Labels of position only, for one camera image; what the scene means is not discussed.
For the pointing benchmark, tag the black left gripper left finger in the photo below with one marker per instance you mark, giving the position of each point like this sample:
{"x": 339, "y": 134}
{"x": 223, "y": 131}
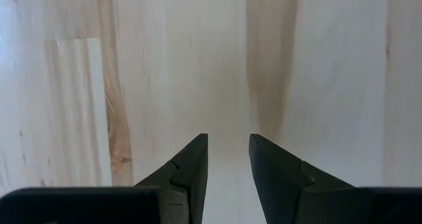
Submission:
{"x": 191, "y": 171}

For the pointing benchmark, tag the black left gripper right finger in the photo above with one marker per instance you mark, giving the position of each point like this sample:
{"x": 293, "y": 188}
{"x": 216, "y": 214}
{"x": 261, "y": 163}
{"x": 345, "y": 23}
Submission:
{"x": 283, "y": 184}

